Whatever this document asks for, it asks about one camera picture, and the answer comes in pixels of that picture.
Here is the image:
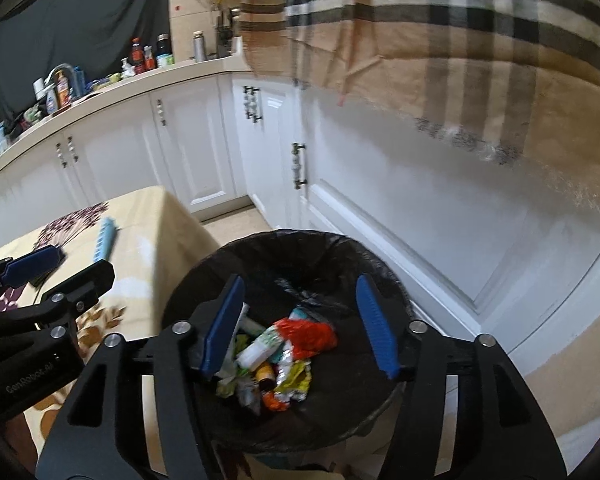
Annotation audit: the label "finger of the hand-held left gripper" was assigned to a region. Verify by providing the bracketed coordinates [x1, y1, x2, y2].
[0, 260, 116, 342]
[0, 245, 66, 306]

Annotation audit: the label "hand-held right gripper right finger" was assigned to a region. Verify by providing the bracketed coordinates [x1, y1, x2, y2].
[355, 274, 567, 480]

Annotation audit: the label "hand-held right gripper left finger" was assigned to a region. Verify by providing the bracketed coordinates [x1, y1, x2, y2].
[35, 274, 247, 480]

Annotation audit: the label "white tube with red print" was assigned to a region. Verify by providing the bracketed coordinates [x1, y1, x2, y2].
[236, 329, 282, 369]

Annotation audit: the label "green and white packet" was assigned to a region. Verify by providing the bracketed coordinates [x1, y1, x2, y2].
[216, 334, 263, 413]

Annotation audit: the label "red snack packet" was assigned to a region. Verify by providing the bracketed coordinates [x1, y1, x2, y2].
[279, 317, 339, 362]

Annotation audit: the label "black lined trash bin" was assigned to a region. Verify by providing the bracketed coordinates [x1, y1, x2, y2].
[161, 229, 416, 456]

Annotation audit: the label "yellow snack packet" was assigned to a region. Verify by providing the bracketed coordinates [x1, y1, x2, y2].
[274, 359, 314, 402]

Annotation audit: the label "light blue plastic strip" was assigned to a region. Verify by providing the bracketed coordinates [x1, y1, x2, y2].
[92, 216, 119, 264]

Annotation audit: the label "small brown bottle orange cap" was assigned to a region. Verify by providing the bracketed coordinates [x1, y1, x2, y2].
[256, 361, 287, 412]

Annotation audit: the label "floral tablecloth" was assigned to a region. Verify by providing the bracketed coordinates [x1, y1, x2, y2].
[0, 186, 222, 480]

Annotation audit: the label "white kitchen cabinets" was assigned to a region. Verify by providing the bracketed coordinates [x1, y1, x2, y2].
[0, 72, 600, 378]

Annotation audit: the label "orange dish soap bottle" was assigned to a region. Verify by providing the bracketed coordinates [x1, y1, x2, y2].
[55, 71, 72, 109]

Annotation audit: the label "green rag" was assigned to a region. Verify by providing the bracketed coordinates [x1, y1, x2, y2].
[92, 72, 124, 91]

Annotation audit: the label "chrome faucet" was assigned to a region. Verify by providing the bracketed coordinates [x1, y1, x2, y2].
[45, 63, 77, 92]

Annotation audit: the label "white kitchen countertop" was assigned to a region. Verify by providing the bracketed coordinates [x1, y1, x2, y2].
[0, 56, 252, 187]

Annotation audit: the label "dark hanging cloth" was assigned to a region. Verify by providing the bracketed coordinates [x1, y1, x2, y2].
[0, 0, 172, 122]

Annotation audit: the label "black knife block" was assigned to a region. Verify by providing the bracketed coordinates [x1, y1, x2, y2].
[214, 9, 234, 59]

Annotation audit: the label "plaid beige cloth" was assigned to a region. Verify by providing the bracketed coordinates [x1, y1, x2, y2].
[235, 0, 600, 211]

